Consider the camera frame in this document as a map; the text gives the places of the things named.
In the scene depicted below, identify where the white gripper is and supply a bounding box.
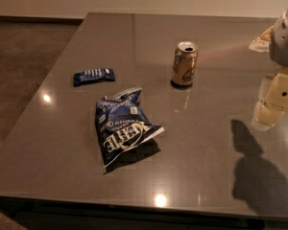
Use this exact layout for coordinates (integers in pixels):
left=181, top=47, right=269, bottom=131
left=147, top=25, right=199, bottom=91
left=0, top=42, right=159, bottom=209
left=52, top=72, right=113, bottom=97
left=251, top=8, right=288, bottom=131

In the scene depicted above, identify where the blue kettle chip bag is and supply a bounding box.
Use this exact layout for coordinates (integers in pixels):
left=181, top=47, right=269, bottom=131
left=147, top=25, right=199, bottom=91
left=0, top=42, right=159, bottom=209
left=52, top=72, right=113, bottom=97
left=95, top=87, right=164, bottom=167

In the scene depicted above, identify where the crumpled light wrapper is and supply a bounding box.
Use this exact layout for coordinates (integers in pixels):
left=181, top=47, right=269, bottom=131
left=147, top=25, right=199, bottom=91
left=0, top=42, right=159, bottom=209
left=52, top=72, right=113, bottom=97
left=249, top=26, right=274, bottom=53

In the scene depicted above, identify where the gold soda can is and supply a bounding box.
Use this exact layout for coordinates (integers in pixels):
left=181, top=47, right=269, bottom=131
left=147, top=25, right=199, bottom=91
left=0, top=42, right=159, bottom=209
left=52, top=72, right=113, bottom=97
left=171, top=41, right=198, bottom=86

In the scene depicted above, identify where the small blue snack wrapper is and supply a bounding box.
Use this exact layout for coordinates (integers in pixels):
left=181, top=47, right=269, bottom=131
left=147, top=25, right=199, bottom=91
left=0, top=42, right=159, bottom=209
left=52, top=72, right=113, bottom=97
left=73, top=68, right=115, bottom=86

